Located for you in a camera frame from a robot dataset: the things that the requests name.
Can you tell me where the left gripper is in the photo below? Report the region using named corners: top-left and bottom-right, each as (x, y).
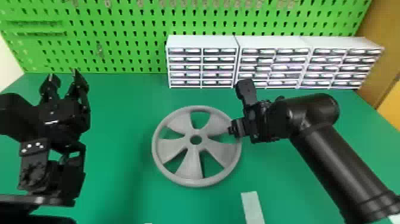
top-left (36, 68), bottom-right (92, 153)

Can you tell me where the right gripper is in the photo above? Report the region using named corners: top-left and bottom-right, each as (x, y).
top-left (227, 99), bottom-right (271, 145)

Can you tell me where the grey wheel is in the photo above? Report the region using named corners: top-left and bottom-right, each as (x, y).
top-left (151, 105), bottom-right (243, 188)

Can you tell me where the white drawer cabinet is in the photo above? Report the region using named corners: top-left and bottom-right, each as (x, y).
top-left (235, 35), bottom-right (314, 90)
top-left (299, 36), bottom-right (385, 91)
top-left (165, 35), bottom-right (240, 89)

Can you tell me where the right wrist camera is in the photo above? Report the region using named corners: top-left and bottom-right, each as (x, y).
top-left (235, 78), bottom-right (261, 108)

